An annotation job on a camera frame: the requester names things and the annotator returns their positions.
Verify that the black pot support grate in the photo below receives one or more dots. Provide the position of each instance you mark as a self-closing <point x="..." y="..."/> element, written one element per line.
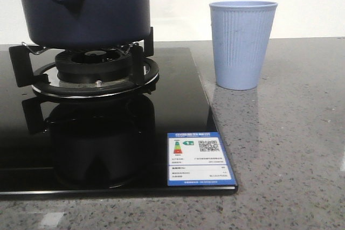
<point x="44" y="81"/>

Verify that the black round gas burner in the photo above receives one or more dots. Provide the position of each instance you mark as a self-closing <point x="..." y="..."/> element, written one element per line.
<point x="91" y="66"/>

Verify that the black glass gas stove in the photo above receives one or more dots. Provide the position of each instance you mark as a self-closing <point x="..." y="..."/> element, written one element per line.
<point x="101" y="148"/>

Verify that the dark blue cooking pot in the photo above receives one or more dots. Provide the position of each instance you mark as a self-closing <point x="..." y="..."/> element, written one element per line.
<point x="86" y="24"/>

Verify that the blue energy label sticker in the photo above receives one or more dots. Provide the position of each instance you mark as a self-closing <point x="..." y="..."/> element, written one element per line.
<point x="198" y="159"/>

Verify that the light blue ribbed cup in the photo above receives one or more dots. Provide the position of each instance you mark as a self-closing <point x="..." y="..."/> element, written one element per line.
<point x="240" y="34"/>

